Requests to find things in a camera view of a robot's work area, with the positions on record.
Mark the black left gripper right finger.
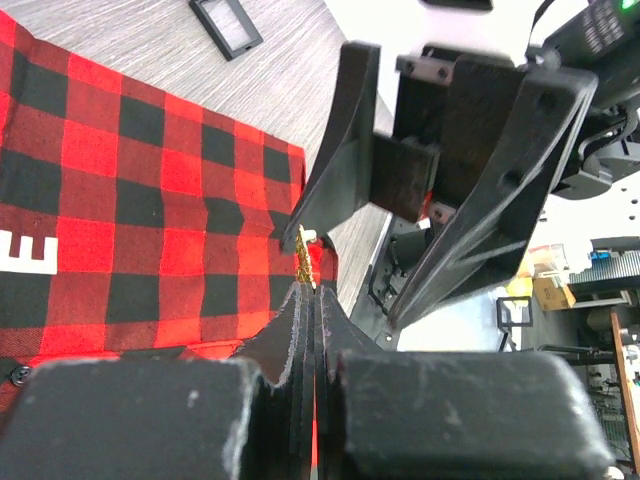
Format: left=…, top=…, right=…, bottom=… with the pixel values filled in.
left=315, top=287, right=615, bottom=479

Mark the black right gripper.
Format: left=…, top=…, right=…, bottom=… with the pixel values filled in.
left=280, top=41, right=598, bottom=328

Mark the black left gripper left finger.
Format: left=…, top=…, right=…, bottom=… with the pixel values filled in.
left=1, top=283, right=314, bottom=479

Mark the gold maple leaf brooch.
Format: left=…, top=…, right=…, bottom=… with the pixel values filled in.
left=296, top=225, right=318, bottom=289

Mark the red black plaid shirt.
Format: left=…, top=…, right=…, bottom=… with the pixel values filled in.
left=1, top=15, right=305, bottom=408

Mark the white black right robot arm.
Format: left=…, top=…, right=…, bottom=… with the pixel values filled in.
left=280, top=1, right=639, bottom=329

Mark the small black jewellery box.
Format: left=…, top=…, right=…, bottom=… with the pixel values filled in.
left=189, top=0, right=263, bottom=61

